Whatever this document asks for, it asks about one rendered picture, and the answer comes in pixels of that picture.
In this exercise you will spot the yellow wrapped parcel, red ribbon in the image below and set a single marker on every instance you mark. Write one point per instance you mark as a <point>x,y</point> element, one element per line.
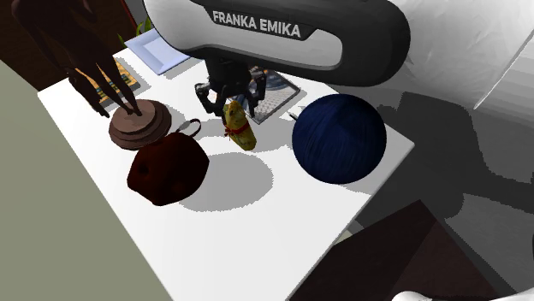
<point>240,129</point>

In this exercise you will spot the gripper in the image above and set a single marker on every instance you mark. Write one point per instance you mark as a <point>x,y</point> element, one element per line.
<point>227,77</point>

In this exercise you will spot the grey patterned book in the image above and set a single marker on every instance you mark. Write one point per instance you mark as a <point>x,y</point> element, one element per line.
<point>275,98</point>

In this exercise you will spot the green plant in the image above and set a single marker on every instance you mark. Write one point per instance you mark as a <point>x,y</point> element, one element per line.
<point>140,28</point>

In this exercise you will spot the yellow patterned book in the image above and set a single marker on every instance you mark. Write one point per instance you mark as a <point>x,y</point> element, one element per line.
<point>127,79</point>

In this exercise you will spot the dark blue yarn ball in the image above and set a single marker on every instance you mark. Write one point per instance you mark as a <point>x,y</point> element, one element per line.
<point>338,139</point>

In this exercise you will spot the dark figure on round base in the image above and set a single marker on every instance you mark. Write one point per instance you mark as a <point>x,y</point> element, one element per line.
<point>140,125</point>

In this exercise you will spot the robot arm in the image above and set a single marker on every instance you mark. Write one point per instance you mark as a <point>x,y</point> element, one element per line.
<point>267,46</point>

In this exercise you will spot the pale blue square tray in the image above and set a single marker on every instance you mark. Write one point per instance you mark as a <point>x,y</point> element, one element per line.
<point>154,52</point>

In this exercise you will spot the small silver pen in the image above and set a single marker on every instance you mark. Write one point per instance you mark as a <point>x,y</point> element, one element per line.
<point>293,116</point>

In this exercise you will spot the white table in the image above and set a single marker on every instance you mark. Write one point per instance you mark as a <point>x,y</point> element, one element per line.
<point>233,250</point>

